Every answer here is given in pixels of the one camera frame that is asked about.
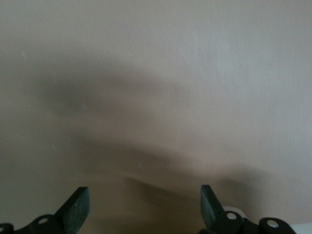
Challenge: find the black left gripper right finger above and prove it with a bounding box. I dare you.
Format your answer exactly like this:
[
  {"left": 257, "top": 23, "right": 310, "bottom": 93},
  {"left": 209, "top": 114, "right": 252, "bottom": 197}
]
[{"left": 198, "top": 184, "right": 296, "bottom": 234}]

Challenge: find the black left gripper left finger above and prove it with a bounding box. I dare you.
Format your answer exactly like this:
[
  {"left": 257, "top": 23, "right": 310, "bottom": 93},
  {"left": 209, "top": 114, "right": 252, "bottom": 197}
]
[{"left": 0, "top": 186, "right": 90, "bottom": 234}]

